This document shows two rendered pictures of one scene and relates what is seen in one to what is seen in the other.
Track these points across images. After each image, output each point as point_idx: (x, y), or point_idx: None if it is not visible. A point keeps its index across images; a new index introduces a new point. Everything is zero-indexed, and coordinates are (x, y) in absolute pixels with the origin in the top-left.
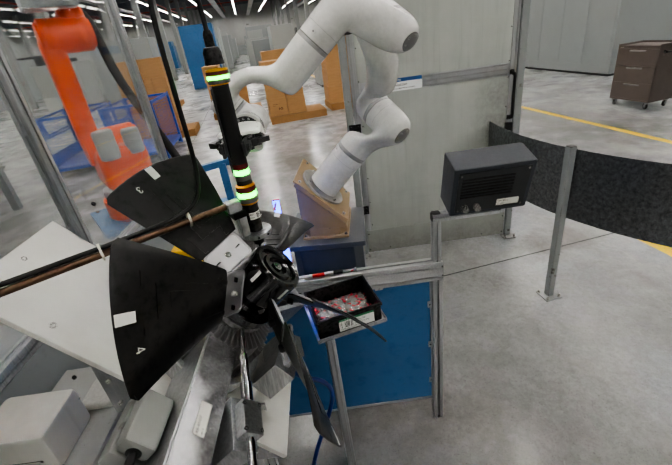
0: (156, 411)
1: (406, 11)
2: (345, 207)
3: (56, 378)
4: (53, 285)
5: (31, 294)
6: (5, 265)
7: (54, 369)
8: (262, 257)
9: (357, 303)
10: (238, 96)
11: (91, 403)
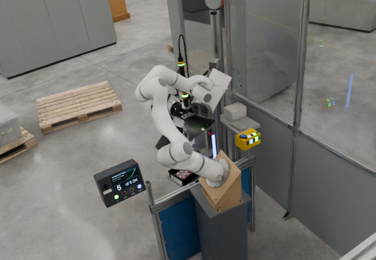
0: (181, 97)
1: (138, 86)
2: (205, 185)
3: (262, 124)
4: (215, 81)
5: (212, 79)
6: (219, 72)
7: (263, 122)
8: (178, 104)
9: (182, 176)
10: (202, 83)
11: (234, 121)
